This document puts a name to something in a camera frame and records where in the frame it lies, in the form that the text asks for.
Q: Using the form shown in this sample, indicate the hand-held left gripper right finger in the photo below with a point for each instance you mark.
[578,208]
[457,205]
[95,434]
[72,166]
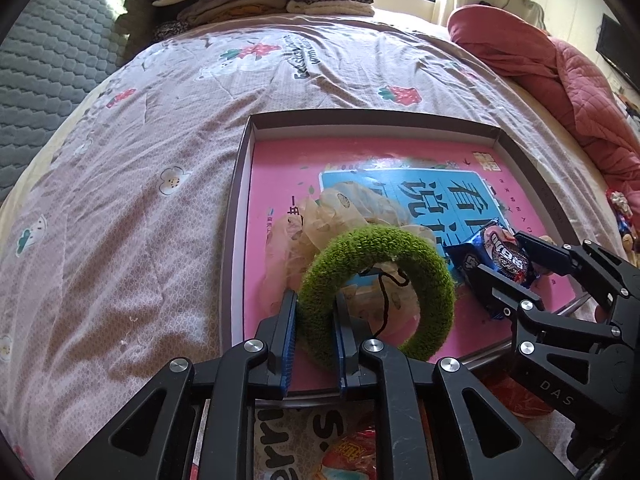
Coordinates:
[342,355]

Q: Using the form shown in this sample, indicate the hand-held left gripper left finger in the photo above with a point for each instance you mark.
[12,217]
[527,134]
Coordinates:
[287,345]

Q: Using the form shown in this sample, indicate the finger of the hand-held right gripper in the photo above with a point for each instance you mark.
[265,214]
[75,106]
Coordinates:
[545,255]
[505,292]

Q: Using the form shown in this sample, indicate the blue cookie packet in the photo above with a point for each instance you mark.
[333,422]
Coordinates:
[475,255]

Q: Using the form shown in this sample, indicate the green fuzzy scrunchie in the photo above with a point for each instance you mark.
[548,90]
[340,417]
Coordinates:
[320,270]

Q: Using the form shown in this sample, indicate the grey shallow cardboard box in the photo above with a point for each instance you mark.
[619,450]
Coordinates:
[350,120]

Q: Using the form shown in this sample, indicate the small colourful toy figure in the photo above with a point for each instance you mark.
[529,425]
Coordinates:
[622,210]

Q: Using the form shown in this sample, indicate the pink and blue book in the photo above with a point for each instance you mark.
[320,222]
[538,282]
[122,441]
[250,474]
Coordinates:
[280,185]

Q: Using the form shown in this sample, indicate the pink quilt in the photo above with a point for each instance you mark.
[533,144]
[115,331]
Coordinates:
[550,70]

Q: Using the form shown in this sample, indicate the strawberry printed bed sheet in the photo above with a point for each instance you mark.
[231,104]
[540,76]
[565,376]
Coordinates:
[150,210]

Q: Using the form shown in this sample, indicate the black television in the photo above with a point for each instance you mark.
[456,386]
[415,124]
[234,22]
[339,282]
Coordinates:
[620,50]

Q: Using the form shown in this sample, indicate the heart-shaped chair back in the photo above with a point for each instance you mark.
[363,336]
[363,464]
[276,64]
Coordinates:
[525,2]

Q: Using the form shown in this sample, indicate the grey quilted headboard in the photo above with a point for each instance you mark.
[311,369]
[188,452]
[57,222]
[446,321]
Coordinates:
[50,60]

